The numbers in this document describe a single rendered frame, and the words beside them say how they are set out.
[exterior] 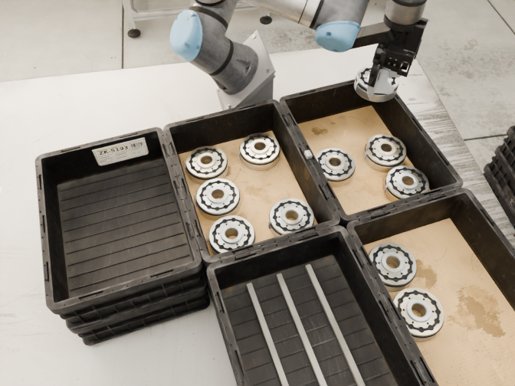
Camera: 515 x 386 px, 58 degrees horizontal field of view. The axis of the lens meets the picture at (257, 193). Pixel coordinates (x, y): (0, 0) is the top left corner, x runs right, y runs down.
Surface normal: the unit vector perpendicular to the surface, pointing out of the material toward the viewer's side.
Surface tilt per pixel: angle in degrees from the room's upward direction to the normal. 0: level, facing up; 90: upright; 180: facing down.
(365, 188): 0
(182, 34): 48
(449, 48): 0
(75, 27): 0
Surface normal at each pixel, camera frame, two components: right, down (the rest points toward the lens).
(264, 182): 0.00, -0.58
